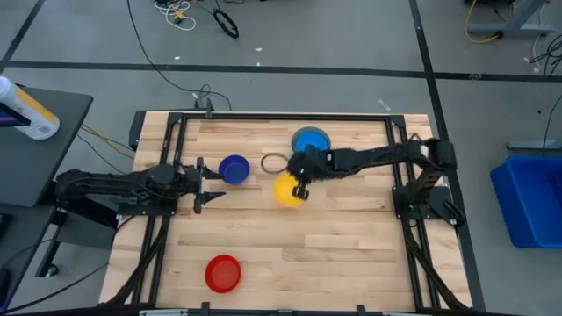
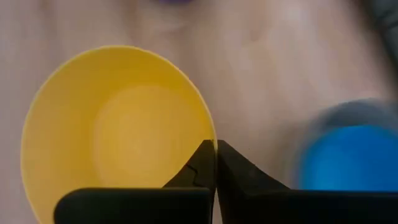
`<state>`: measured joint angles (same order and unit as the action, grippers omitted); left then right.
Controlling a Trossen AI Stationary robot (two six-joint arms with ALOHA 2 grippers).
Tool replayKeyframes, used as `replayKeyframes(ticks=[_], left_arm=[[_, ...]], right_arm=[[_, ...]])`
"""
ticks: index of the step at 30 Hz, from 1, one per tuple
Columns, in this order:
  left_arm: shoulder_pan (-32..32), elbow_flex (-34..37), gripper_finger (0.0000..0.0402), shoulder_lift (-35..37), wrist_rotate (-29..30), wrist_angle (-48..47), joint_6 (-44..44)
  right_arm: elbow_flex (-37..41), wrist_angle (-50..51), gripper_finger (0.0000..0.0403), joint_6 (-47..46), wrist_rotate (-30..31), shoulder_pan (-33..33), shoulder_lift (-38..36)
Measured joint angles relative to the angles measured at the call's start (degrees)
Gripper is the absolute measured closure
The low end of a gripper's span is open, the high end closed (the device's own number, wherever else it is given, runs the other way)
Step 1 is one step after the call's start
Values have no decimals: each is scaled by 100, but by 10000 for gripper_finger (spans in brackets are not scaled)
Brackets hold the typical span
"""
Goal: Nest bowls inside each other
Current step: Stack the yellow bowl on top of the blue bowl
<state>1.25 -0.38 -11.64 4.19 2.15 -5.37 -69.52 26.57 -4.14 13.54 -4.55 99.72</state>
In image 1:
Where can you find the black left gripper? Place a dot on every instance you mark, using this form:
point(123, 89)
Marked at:
point(198, 184)

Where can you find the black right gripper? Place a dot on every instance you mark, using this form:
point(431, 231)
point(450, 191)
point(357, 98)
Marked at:
point(311, 163)

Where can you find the yellow bowl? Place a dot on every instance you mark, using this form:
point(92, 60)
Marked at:
point(284, 191)

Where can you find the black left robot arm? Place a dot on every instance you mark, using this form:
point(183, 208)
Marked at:
point(110, 183)

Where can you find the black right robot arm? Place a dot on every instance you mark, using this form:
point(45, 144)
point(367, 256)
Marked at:
point(386, 155)

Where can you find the dark blue bowl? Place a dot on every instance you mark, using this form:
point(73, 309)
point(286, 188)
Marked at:
point(234, 169)

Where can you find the light blue bowl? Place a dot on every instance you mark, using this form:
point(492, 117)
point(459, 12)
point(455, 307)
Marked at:
point(309, 130)
point(311, 142)

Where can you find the red bowl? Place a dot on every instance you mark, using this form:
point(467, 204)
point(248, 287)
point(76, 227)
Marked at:
point(223, 273)

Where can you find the black side table base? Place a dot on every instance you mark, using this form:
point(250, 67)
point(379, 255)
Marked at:
point(77, 228)

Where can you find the dark grey side table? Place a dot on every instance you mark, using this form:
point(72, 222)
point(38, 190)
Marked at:
point(39, 167)

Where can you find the white canister with yellow label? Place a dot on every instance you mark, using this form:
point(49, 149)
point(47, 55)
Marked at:
point(30, 115)

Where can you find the blue plastic bin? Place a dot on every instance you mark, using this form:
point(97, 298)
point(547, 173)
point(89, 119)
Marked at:
point(533, 202)

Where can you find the grey metal stand foot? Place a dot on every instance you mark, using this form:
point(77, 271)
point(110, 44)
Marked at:
point(533, 145)

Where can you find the grey desk leg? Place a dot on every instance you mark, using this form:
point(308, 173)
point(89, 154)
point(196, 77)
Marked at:
point(511, 27)

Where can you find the black metal table frame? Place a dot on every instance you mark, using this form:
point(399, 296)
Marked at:
point(285, 117)

